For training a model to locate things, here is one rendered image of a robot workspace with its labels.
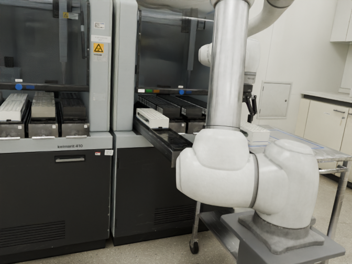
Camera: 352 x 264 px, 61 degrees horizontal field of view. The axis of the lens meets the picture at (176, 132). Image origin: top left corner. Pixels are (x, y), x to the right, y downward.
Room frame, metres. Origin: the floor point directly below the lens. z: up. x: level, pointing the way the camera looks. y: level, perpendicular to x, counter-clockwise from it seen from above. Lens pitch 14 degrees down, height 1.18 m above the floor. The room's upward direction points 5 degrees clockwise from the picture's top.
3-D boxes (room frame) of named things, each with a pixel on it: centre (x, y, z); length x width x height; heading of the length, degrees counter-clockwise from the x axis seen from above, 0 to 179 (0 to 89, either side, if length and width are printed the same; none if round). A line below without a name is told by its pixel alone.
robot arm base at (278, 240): (0.80, -0.35, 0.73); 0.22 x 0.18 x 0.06; 113
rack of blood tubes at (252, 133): (1.46, -0.33, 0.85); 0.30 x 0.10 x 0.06; 21
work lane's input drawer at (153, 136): (1.48, 0.07, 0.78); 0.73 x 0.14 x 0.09; 23
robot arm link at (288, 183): (0.80, -0.32, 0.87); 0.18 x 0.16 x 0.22; 88
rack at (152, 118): (1.64, 0.14, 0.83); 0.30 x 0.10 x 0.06; 23
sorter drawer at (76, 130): (1.78, 0.64, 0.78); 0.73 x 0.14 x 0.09; 23
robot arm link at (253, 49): (1.49, -0.31, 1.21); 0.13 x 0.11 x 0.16; 88
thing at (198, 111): (1.85, -0.10, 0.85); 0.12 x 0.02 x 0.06; 113
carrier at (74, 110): (1.57, 0.55, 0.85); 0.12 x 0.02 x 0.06; 114
